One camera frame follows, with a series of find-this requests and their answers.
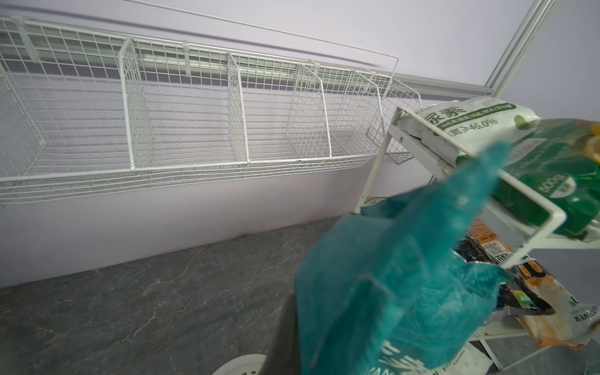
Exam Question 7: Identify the white wire wall rack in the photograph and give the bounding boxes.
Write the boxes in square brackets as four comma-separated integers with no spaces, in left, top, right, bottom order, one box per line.
[1,17,422,206]

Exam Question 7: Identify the orange fertilizer bag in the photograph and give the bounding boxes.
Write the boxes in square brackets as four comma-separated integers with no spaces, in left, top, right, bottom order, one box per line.
[468,219,600,351]

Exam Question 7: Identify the black bud power bag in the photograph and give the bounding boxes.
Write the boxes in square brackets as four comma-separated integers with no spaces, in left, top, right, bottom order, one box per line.
[455,235,556,323]

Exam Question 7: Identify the teal orange soil bag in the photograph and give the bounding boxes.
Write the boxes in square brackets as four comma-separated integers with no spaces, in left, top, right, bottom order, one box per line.
[295,142,513,374]

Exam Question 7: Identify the white fertilizer bag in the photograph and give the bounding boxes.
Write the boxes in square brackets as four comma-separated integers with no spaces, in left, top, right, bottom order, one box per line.
[433,342,493,375]

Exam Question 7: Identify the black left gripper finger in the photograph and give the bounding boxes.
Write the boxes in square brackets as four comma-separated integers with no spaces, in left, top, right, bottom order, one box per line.
[260,294,300,375]

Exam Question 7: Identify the green white urea bag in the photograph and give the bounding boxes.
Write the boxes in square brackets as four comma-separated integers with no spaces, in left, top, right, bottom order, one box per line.
[397,97,599,242]

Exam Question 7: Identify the white metal tiered shelf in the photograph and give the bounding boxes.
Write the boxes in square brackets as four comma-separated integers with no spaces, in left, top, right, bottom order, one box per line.
[354,105,600,371]

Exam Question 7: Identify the white perforated plastic basket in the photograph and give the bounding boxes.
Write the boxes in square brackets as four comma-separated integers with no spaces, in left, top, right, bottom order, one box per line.
[212,354,267,375]

